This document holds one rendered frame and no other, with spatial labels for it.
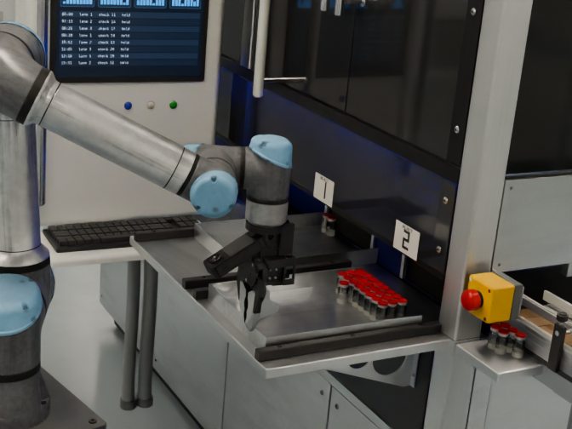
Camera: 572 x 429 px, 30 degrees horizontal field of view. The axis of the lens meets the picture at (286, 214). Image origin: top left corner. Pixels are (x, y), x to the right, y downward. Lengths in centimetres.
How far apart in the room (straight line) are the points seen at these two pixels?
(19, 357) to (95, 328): 226
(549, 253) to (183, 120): 107
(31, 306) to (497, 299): 82
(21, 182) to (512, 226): 91
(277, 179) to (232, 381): 126
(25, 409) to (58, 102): 52
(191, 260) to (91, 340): 167
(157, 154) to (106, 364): 218
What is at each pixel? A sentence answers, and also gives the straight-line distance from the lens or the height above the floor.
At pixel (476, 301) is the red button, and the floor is 100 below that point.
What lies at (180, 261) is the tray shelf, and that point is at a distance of 234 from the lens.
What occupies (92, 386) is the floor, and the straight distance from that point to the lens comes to 368.
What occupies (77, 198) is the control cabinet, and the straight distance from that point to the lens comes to 275.
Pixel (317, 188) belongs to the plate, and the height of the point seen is 101.
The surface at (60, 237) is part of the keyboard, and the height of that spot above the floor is 83.
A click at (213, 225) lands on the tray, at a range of 250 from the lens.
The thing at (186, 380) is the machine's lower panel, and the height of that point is 18.
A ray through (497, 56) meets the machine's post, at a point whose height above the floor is 144.
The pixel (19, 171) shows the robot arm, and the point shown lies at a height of 119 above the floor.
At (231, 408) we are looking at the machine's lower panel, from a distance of 306.
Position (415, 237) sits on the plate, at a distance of 215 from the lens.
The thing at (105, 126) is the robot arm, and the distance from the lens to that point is 170.
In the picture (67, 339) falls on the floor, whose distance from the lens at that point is 400.
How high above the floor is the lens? 174
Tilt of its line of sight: 19 degrees down
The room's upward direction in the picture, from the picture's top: 5 degrees clockwise
